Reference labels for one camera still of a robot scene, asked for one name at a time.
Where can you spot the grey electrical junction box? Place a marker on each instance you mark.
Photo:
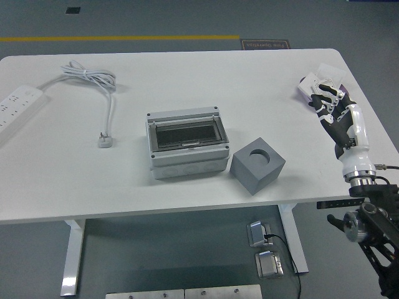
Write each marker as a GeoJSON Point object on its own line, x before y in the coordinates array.
{"type": "Point", "coordinates": [187, 165]}

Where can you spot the grey cube holder block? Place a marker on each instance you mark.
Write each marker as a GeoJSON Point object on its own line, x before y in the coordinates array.
{"type": "Point", "coordinates": [252, 177]}

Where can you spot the grey metal base plate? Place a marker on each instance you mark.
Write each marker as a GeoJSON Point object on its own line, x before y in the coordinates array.
{"type": "Point", "coordinates": [143, 294]}
{"type": "Point", "coordinates": [223, 292]}

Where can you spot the smoky transparent box lid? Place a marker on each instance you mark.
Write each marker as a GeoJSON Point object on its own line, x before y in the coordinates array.
{"type": "Point", "coordinates": [187, 134]}

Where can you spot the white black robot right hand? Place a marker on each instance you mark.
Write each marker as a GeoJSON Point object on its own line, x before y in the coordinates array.
{"type": "Point", "coordinates": [355, 155]}

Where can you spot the silver floor socket box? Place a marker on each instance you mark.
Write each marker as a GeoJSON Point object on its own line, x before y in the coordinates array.
{"type": "Point", "coordinates": [257, 233]}
{"type": "Point", "coordinates": [268, 264]}

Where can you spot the dark floor sign mat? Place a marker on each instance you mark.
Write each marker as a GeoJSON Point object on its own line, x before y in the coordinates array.
{"type": "Point", "coordinates": [265, 44]}

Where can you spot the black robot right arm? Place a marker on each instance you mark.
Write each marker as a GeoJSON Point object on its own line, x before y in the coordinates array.
{"type": "Point", "coordinates": [374, 215]}

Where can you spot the white printed socket panel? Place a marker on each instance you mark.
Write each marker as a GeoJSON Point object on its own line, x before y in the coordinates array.
{"type": "Point", "coordinates": [327, 81]}

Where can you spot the black table control panel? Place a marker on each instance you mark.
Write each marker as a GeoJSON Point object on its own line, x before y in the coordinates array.
{"type": "Point", "coordinates": [333, 204]}

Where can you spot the black square floor hatch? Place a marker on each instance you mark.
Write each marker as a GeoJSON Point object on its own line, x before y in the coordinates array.
{"type": "Point", "coordinates": [73, 10]}

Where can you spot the purple plastic tray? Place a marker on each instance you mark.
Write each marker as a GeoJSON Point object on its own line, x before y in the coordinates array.
{"type": "Point", "coordinates": [304, 96]}

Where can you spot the white square cover plate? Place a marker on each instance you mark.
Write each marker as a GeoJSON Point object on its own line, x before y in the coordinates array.
{"type": "Point", "coordinates": [333, 72]}

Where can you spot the white power strip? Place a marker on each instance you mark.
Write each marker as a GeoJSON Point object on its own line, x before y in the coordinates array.
{"type": "Point", "coordinates": [15, 106]}

